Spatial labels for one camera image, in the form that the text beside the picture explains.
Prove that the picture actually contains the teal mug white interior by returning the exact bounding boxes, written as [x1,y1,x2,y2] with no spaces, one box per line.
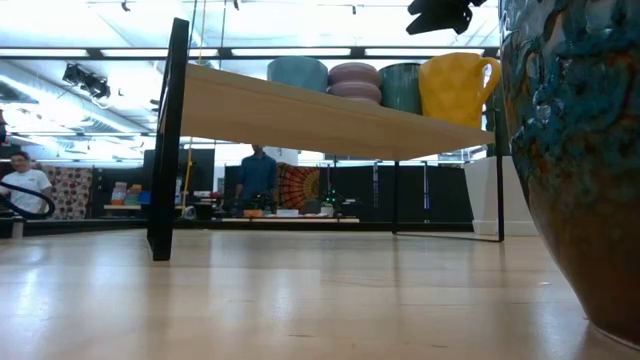
[378,62,424,116]

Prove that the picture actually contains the blue faceted mug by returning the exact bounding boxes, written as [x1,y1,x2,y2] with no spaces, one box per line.
[266,55,330,94]

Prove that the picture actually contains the wooden shelf riser black legs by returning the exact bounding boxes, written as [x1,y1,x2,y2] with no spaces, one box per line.
[146,17,505,262]

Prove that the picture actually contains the black hose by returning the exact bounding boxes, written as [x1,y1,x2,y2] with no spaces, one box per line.
[0,180,55,220]

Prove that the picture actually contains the patterned cloth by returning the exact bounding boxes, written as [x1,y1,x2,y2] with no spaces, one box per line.
[42,164,94,220]

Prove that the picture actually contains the black rig frame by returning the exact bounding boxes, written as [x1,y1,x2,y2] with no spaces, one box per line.
[22,218,474,232]

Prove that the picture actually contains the black device green lights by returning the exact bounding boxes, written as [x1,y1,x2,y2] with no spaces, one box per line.
[319,188,359,217]

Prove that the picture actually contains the black partition wall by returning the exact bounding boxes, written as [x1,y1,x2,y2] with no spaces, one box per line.
[224,163,474,224]

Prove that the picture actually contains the black ceiling spotlight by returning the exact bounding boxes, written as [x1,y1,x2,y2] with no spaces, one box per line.
[62,63,112,100]

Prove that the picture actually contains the long overhead light bar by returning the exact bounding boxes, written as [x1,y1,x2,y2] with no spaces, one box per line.
[0,46,501,62]

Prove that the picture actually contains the white round column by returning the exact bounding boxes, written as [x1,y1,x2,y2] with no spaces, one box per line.
[264,146,300,166]

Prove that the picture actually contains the orange mandala tapestry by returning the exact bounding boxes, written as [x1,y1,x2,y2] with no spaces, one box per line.
[274,162,321,211]

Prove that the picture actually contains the person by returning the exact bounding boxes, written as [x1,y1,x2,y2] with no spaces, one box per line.
[0,150,54,215]
[234,144,279,214]

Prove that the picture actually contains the blue brown glazed mug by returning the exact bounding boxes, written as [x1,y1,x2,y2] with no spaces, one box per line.
[498,0,640,349]

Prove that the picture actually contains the pink ribbed mug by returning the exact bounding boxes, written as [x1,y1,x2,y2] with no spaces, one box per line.
[327,61,383,105]

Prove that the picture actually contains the yellow pole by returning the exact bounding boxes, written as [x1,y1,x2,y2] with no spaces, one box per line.
[182,142,195,211]

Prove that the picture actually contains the green cactus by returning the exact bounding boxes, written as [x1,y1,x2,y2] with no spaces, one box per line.
[485,87,511,158]

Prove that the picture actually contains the yellow faceted mug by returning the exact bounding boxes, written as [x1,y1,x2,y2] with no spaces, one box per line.
[418,52,501,130]

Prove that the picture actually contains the stacked colourful bins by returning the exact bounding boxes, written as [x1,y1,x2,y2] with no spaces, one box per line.
[110,181,151,207]

